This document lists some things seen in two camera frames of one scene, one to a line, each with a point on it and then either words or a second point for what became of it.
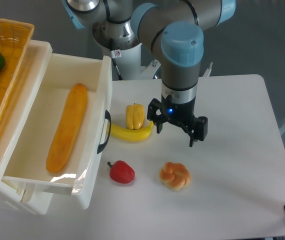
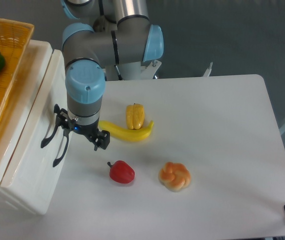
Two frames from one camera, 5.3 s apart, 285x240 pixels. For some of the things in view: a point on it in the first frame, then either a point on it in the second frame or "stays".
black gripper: (183, 114) to (99, 138)
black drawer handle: (108, 116) to (45, 141)
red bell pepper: (121, 172) stays
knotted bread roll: (175, 176) stays
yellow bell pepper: (135, 115) stays
